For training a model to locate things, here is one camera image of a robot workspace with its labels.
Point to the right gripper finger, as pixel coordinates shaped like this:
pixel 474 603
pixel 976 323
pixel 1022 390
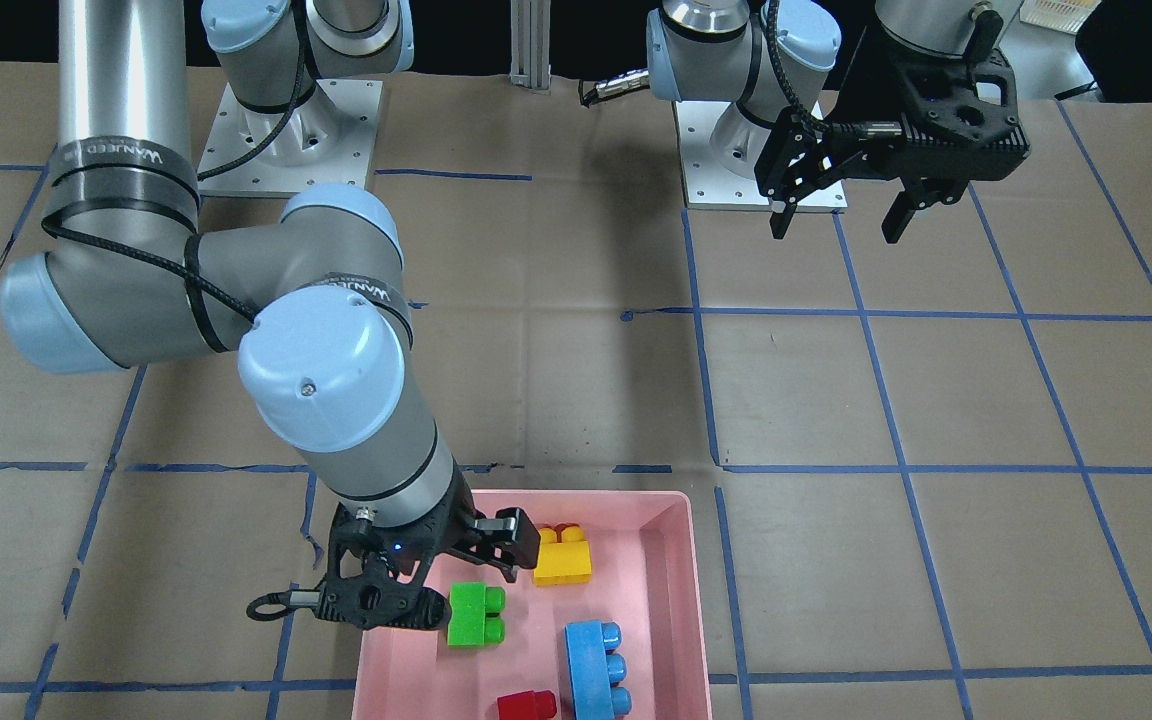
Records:
pixel 508 542
pixel 278 605

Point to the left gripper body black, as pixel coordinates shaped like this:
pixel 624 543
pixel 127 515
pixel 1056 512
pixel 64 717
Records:
pixel 861 88

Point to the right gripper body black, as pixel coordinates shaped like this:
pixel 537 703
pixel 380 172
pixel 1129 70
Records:
pixel 447 532

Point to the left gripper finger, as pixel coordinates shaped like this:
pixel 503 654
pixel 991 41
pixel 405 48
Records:
pixel 918 194
pixel 803 155

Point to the yellow block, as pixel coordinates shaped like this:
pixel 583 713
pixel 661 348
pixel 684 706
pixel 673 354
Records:
pixel 564 556

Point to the green block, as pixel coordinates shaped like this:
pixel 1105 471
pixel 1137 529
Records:
pixel 475 615

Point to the blue block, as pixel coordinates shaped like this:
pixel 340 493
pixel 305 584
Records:
pixel 596 670

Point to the red block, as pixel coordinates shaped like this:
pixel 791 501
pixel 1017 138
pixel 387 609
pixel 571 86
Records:
pixel 527 705

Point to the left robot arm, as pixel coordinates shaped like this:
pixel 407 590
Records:
pixel 767 58

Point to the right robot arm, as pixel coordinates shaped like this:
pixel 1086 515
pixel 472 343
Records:
pixel 313 306

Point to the pink plastic box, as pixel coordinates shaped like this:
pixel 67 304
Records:
pixel 644 579

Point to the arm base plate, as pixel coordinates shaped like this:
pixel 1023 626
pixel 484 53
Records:
pixel 718 149
pixel 330 139

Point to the aluminium frame post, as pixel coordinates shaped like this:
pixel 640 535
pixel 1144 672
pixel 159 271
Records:
pixel 530 45

